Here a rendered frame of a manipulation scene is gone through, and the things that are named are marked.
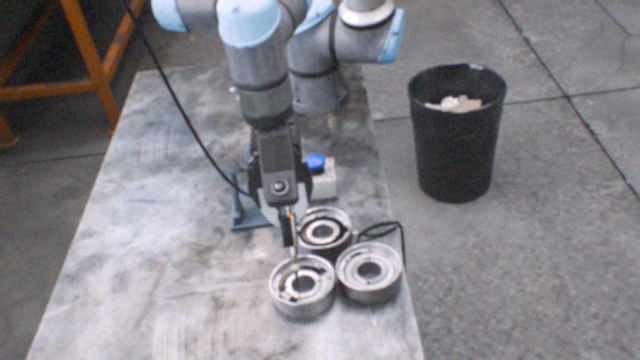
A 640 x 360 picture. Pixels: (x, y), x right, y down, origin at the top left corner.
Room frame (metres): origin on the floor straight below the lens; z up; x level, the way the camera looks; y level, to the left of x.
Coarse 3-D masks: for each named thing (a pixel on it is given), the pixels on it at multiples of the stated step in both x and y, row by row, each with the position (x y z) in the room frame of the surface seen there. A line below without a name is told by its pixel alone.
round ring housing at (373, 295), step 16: (352, 256) 0.74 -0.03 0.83; (384, 256) 0.74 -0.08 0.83; (336, 272) 0.71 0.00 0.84; (352, 272) 0.71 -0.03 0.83; (368, 272) 0.73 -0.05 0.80; (384, 272) 0.70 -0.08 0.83; (400, 272) 0.68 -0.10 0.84; (352, 288) 0.67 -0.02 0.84; (368, 288) 0.66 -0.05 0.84; (384, 288) 0.66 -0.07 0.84
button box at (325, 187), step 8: (328, 160) 1.00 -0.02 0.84; (320, 168) 0.97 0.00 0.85; (328, 168) 0.97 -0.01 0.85; (320, 176) 0.95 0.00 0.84; (328, 176) 0.95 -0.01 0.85; (320, 184) 0.94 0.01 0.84; (328, 184) 0.94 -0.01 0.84; (336, 184) 0.95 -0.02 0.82; (320, 192) 0.94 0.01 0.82; (328, 192) 0.94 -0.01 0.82; (336, 192) 0.93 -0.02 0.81; (312, 200) 0.94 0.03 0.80
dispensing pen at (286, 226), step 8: (288, 208) 0.74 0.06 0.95; (288, 216) 0.72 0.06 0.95; (288, 224) 0.72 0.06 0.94; (288, 232) 0.71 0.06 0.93; (288, 240) 0.70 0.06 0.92; (296, 248) 0.71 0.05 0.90; (296, 256) 0.70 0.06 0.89; (296, 264) 0.69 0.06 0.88; (296, 272) 0.69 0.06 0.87; (296, 280) 0.68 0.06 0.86
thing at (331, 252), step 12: (312, 216) 0.86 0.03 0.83; (336, 216) 0.85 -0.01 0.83; (348, 216) 0.83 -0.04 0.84; (312, 228) 0.83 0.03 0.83; (324, 228) 0.83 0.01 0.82; (336, 228) 0.82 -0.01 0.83; (348, 228) 0.81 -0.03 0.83; (300, 240) 0.80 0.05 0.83; (312, 240) 0.80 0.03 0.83; (324, 240) 0.79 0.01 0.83; (348, 240) 0.78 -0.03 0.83; (300, 252) 0.78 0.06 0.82; (312, 252) 0.77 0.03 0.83; (324, 252) 0.76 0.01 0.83; (336, 252) 0.77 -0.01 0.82
